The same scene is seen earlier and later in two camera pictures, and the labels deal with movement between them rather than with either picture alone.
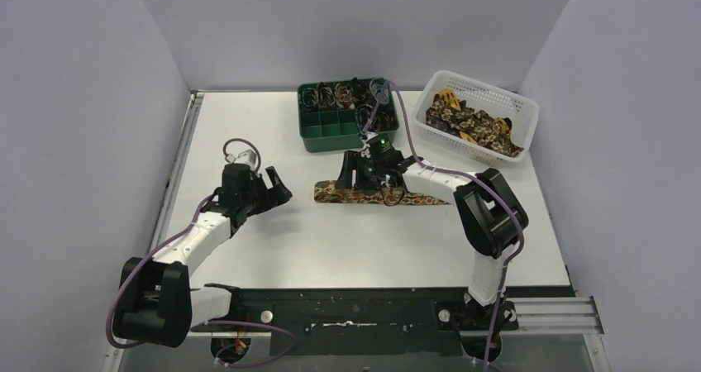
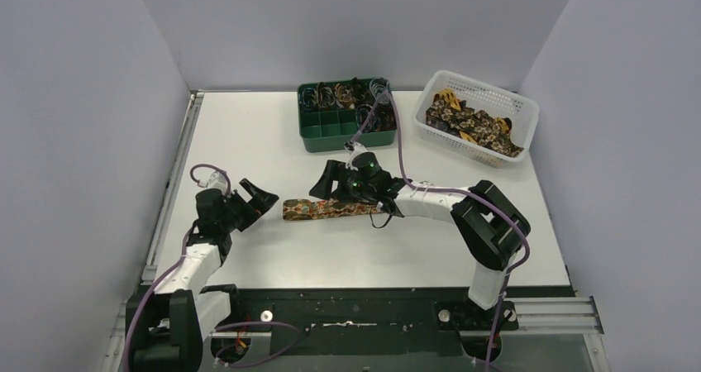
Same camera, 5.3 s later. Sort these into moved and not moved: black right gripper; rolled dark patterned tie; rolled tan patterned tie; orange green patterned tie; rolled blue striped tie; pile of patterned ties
Moved: orange green patterned tie; black right gripper
Not moved: rolled dark patterned tie; rolled tan patterned tie; pile of patterned ties; rolled blue striped tie
